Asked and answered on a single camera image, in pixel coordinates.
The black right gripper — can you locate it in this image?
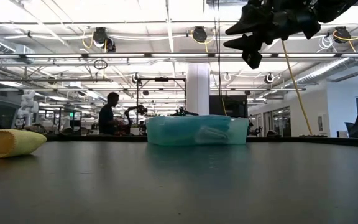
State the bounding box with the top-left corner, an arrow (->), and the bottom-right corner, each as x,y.
223,0 -> 323,70

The white round pillar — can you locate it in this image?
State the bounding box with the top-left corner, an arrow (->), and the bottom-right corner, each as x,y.
186,63 -> 211,116

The yellow microfiber towel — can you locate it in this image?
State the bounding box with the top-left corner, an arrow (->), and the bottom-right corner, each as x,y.
0,128 -> 48,159

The teal plastic bin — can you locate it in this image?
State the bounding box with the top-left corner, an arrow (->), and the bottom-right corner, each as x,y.
145,114 -> 250,147

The black ceiling cable reel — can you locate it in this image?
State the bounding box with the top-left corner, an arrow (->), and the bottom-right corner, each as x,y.
191,26 -> 208,44
92,26 -> 117,53
332,26 -> 352,44

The white robot figure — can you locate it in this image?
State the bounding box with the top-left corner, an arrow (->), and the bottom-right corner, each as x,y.
16,90 -> 40,127

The yellow extension cable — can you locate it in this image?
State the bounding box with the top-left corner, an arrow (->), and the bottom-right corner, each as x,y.
280,39 -> 313,136

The black metal frame rig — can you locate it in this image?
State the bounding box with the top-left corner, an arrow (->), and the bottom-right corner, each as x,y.
134,76 -> 188,118

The thin black cable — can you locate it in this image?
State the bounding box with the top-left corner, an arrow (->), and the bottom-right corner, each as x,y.
212,0 -> 224,98

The black hanging cable loop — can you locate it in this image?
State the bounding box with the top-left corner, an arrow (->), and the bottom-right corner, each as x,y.
93,58 -> 109,70

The black monitor screen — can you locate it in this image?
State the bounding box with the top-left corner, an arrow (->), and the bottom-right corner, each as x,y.
209,95 -> 249,119

